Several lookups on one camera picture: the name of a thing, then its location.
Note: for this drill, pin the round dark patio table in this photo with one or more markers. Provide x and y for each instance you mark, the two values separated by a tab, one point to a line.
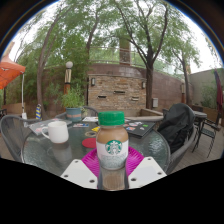
200	114

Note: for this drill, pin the globe-topped lamp post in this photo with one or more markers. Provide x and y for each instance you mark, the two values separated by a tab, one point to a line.
68	80

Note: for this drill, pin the black bag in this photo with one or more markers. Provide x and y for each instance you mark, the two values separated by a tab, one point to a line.
176	125

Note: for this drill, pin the green-capped coffee drink bottle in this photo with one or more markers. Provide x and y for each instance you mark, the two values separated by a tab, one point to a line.
112	146

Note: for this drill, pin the green plant in teal pot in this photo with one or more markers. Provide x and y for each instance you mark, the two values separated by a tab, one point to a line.
73	113

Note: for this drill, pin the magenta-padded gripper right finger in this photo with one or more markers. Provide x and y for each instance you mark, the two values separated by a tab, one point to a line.
146	171

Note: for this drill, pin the grey laptop with stickers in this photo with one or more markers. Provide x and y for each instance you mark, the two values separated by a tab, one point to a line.
38	126

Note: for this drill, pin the dark-trunked forked tree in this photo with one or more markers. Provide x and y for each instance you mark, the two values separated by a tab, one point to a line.
149	86

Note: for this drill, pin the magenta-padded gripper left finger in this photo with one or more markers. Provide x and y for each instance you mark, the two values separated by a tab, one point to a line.
78	173

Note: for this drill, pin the white ceramic mug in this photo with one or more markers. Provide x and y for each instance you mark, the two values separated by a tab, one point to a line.
58	132

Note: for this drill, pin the black wall lamp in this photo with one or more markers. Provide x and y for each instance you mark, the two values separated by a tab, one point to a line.
93	81
143	85

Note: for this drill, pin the grey wall box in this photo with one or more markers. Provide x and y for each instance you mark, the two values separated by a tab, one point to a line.
155	102

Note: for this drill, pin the tape roll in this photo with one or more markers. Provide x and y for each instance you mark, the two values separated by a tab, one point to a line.
87	134

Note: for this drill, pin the dark patio chair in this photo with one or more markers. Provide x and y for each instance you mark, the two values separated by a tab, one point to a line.
208	132

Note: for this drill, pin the black laptop with stickers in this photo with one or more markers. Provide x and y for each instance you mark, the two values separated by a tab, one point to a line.
140	129

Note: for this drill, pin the small yellow card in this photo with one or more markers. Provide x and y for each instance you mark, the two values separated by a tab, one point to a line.
95	129

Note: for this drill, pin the leaning grey-trunked tree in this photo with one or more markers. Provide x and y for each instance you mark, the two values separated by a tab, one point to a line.
40	86

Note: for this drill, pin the blue yellow striped post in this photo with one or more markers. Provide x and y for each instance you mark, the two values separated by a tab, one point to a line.
38	112

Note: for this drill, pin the orange patio umbrella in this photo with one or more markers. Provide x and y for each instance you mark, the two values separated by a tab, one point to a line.
10	73

